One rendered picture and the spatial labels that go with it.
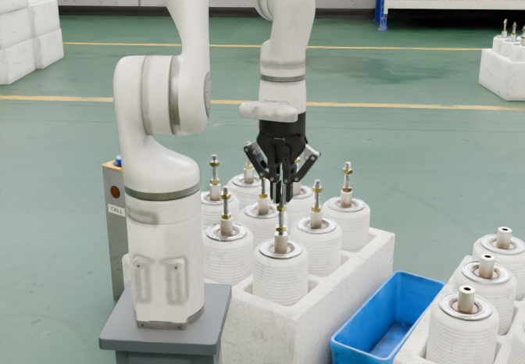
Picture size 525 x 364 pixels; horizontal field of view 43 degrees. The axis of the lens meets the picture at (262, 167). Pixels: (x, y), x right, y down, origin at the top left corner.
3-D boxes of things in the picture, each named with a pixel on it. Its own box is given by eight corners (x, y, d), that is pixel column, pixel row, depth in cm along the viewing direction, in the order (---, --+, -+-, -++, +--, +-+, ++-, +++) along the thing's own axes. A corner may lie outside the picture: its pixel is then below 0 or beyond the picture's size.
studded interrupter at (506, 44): (506, 80, 327) (513, 23, 318) (494, 76, 335) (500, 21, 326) (522, 78, 330) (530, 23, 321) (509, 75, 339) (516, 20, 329)
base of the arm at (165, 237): (198, 330, 83) (192, 202, 77) (124, 326, 83) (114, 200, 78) (209, 292, 91) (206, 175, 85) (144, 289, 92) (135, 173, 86)
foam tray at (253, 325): (293, 412, 113) (295, 319, 107) (127, 337, 133) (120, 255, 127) (390, 309, 143) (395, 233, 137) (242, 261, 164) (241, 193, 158)
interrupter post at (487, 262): (491, 280, 105) (494, 261, 104) (476, 276, 106) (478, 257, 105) (494, 273, 107) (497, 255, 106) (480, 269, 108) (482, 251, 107)
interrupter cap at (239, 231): (227, 247, 116) (227, 244, 116) (196, 235, 120) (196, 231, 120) (255, 233, 121) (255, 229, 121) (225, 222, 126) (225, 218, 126)
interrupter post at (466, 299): (470, 315, 95) (473, 294, 94) (454, 310, 97) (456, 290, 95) (475, 307, 97) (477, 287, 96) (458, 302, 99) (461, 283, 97)
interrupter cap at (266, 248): (287, 237, 119) (287, 233, 119) (311, 255, 113) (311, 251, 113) (250, 247, 116) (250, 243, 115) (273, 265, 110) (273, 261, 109)
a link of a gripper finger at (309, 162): (312, 153, 105) (288, 176, 108) (320, 161, 105) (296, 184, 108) (317, 148, 107) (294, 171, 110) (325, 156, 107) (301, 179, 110)
